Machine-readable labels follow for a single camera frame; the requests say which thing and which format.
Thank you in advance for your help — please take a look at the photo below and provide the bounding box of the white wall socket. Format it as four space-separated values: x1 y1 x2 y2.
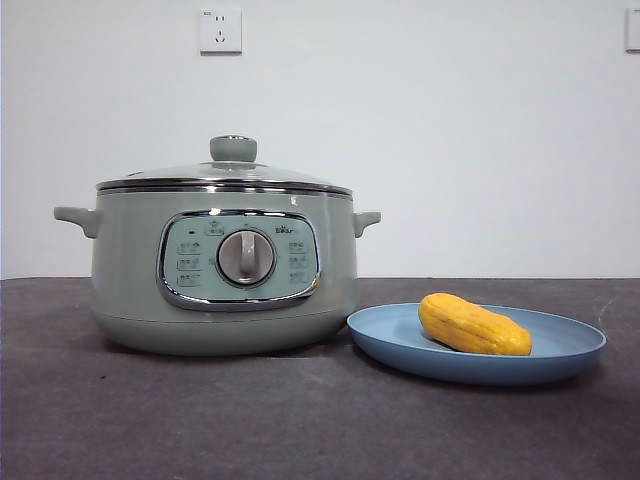
199 8 244 56

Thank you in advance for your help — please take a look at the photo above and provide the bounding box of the pale green electric steamer pot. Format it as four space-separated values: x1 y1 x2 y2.
53 187 382 357

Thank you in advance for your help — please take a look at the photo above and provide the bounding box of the blue round plate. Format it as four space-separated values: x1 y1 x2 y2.
346 302 608 386

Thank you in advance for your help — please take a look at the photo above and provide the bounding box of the yellow corn cob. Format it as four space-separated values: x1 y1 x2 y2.
417 292 533 357

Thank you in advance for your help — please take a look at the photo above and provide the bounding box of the glass lid with round knob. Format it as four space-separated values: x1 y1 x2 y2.
95 134 354 197

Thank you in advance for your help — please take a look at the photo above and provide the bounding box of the white wall switch plate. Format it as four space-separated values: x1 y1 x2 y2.
624 8 640 54

